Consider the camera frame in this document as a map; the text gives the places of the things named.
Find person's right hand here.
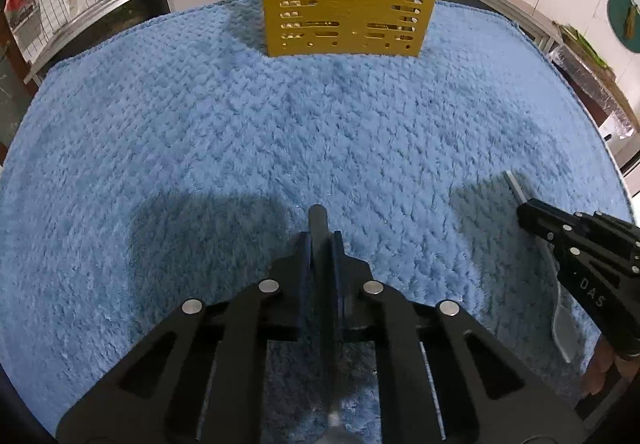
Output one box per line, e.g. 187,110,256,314
581,338,628,399

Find green round cutting board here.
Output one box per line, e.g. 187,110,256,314
606,0,640,51

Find wire wall basket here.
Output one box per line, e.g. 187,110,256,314
7,0,41,32

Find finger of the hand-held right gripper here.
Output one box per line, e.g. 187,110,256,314
516,198,640,358
575,211,640,282

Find green vegetables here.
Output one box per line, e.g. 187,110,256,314
562,24,613,68

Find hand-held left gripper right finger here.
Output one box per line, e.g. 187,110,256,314
332,230,587,444

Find blue fluffy towel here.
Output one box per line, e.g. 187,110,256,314
0,0,636,444

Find thick wooden chopping board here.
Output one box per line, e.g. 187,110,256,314
547,37,638,130

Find black handled metal spoon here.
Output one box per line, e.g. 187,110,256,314
307,204,351,444

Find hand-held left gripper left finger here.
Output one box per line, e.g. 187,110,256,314
56,230,315,444

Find white spoon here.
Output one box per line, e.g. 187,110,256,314
501,170,577,365

